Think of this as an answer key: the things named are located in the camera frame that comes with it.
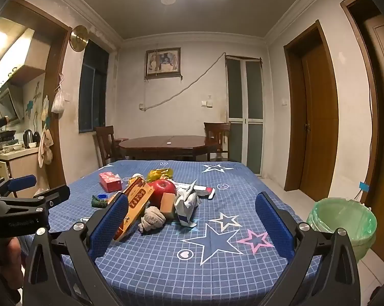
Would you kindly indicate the long orange carton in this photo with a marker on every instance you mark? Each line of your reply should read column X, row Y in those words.
column 136, row 204

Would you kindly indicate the small red box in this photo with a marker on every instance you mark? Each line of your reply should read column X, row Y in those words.
column 110, row 181

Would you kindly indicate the hanging plastic bag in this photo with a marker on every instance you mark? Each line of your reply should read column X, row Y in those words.
column 58, row 100

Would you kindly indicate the wooden chair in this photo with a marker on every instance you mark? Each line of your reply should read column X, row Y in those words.
column 104, row 143
column 216, row 134

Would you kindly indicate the range hood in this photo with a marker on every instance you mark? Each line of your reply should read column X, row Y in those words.
column 8, row 105

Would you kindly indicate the white glass double door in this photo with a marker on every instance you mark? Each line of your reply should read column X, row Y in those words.
column 244, row 114

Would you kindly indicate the dark window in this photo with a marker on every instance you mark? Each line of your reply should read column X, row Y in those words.
column 93, row 89

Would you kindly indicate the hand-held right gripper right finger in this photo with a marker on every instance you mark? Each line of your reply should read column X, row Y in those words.
column 273, row 226

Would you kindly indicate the gold wall clock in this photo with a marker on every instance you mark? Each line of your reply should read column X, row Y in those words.
column 78, row 38

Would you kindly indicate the framed elephant picture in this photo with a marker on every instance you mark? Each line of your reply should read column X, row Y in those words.
column 162, row 62

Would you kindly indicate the white paper carton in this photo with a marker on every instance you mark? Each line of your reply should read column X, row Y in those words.
column 185, row 205

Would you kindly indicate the brown panelled wooden door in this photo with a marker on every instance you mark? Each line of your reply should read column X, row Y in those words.
column 382, row 102

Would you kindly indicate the red and white box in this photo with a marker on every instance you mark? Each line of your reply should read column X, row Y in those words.
column 204, row 192

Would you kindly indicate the beige sock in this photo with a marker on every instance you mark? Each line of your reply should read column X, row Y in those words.
column 152, row 218

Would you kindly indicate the blue star-print blanket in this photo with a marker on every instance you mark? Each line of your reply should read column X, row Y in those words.
column 179, row 267

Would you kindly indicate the red apple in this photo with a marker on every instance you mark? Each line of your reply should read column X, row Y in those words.
column 161, row 189

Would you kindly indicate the hanging cloth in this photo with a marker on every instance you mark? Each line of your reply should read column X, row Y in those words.
column 45, row 153

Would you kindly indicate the blue tape strip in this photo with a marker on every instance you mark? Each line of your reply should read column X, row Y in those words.
column 364, row 186

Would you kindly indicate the round wooden dining table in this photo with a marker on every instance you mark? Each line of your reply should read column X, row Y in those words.
column 166, row 143

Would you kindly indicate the green wrapper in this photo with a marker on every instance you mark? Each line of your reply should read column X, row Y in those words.
column 99, row 202

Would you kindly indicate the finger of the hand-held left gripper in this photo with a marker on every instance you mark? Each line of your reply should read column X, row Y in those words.
column 21, row 182
column 54, row 195

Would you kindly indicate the kitchen counter cabinet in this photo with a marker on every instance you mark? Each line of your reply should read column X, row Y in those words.
column 16, row 169

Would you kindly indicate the yellow foil wrapper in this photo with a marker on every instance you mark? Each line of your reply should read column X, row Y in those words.
column 160, row 173

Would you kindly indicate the person's left hand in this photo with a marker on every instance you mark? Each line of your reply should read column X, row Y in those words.
column 13, row 261

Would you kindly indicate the white wall switch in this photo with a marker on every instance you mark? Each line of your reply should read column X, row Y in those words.
column 207, row 102

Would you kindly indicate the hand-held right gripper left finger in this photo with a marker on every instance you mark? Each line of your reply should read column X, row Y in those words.
column 110, row 221

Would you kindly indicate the black kettle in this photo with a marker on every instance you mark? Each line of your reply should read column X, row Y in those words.
column 27, row 138

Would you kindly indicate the trash bin with green bag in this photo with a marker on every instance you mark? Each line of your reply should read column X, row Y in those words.
column 342, row 220

